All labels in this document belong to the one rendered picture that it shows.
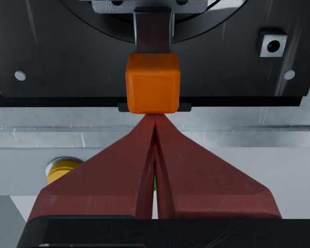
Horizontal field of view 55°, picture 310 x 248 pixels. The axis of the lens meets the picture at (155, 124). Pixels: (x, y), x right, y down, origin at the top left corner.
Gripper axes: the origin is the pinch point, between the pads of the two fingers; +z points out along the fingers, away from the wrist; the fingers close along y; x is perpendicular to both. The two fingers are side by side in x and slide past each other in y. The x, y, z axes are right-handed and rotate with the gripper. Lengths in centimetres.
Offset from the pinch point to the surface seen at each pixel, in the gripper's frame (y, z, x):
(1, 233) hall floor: 103, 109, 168
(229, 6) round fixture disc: -4.3, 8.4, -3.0
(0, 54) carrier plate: 11.1, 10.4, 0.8
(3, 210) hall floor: 94, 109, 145
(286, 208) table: -21.5, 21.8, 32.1
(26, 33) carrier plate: 8.8, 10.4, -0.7
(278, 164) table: -17.8, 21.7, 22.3
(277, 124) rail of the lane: -11.1, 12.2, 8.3
